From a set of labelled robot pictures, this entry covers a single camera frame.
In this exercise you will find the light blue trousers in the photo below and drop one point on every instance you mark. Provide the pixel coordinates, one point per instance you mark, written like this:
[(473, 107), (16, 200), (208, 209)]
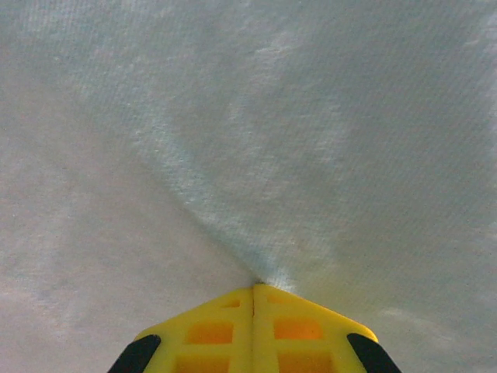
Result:
[(248, 136)]

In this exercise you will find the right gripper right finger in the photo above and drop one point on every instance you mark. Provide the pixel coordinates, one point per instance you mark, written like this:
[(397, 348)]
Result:
[(299, 334)]

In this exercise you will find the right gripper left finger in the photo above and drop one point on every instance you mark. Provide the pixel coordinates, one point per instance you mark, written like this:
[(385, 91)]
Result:
[(209, 334)]

